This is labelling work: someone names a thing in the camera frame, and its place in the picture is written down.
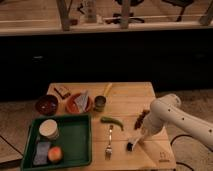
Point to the grey folded cloth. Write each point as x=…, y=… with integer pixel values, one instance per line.
x=81, y=101

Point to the dark red dried food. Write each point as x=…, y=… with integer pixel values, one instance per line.
x=140, y=119

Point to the orange bowl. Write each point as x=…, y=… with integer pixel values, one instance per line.
x=71, y=106

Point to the orange peach fruit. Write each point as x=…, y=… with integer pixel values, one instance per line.
x=55, y=154

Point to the black and white brush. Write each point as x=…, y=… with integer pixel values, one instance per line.
x=132, y=142

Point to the silver fork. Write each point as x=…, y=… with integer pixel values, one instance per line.
x=108, y=150

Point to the dark brown bowl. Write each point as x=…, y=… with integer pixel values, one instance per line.
x=47, y=105

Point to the grey sponge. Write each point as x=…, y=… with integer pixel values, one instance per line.
x=41, y=153

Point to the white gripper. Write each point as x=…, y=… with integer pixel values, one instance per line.
x=151, y=125

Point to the green chili pepper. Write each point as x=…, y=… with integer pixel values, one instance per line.
x=112, y=121

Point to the green plastic tray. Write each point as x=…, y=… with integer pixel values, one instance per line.
x=75, y=140

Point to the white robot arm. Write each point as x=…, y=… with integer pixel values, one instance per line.
x=167, y=109

